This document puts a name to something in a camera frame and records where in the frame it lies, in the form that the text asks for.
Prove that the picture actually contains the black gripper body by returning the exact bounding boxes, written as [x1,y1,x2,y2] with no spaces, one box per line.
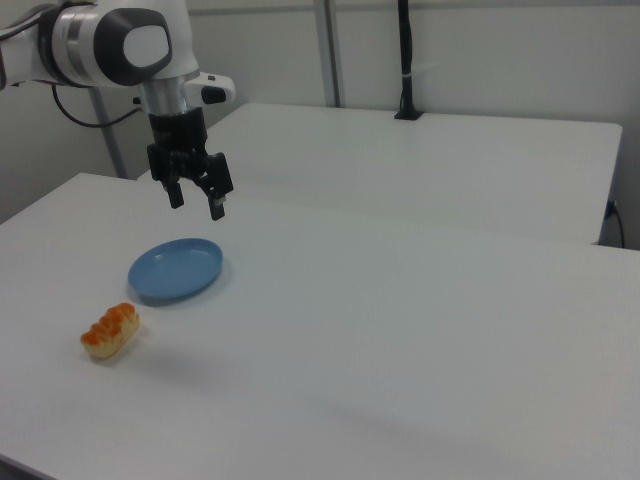
[146,108,235,198]

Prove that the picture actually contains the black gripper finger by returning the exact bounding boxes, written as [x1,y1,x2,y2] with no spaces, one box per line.
[163,180,187,210]
[195,175,229,221]

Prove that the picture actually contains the blue oval plate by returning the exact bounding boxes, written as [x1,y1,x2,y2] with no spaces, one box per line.
[127,237,225,307]

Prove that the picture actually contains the orange glazed bread loaf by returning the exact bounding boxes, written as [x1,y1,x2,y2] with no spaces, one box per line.
[80,301,141,359]

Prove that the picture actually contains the grey aluminium profile post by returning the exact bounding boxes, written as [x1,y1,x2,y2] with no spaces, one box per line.
[88,87,128,179]

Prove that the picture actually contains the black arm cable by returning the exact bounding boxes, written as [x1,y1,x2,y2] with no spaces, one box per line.
[52,85,147,128]

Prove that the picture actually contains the grey metal frame post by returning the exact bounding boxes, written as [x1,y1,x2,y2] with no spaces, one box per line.
[313,0,347,108]

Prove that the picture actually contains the black camera pole with base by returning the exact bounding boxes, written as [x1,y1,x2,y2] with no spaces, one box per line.
[393,0,425,122]

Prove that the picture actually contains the black wall cable with plug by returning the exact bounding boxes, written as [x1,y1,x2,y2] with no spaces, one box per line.
[605,199,627,249]

